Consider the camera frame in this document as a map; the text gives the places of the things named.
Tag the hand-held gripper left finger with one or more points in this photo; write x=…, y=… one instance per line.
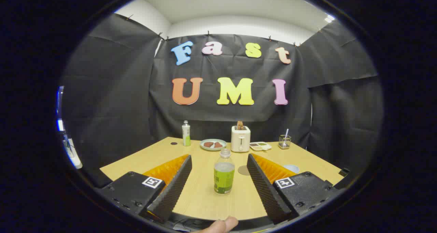
x=172, y=195

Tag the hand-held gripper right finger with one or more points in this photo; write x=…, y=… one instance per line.
x=266, y=195

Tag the round brown coaster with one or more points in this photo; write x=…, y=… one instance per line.
x=243, y=170

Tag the white cup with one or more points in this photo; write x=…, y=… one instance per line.
x=292, y=168

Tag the clear juice bottle green label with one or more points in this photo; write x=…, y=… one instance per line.
x=224, y=180

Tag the white and green tube bottle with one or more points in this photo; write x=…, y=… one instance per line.
x=186, y=134

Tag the wooden table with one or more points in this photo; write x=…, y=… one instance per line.
x=205, y=199

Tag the white compartment tray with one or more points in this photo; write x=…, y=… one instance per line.
x=260, y=146

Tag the pale green plate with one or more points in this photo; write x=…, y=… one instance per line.
x=203, y=147

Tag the cream toaster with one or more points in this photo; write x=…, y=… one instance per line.
x=240, y=140

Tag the brown meat piece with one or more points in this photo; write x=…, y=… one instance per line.
x=218, y=145
x=208, y=144

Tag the white straw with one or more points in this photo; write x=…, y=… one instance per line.
x=286, y=132

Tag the brown bread slice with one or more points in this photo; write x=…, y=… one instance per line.
x=240, y=125

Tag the black table clamp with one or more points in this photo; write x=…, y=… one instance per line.
x=343, y=172

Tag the black backdrop cloth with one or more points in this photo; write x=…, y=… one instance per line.
x=119, y=106

